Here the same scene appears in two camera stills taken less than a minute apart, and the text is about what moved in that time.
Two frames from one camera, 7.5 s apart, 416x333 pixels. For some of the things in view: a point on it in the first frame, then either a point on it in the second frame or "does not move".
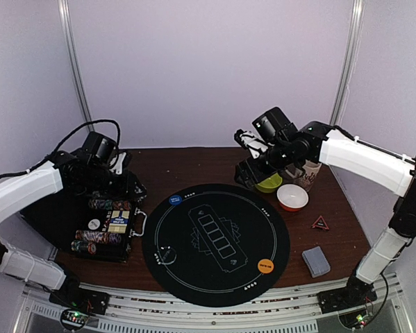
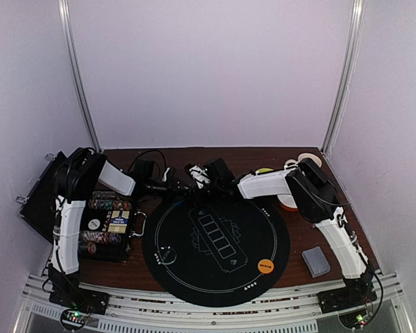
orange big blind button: x=265 y=266 does not move
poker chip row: x=82 y=245 does not move
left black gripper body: x=117 y=189 → x=163 y=191
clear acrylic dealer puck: x=167 y=254 does not move
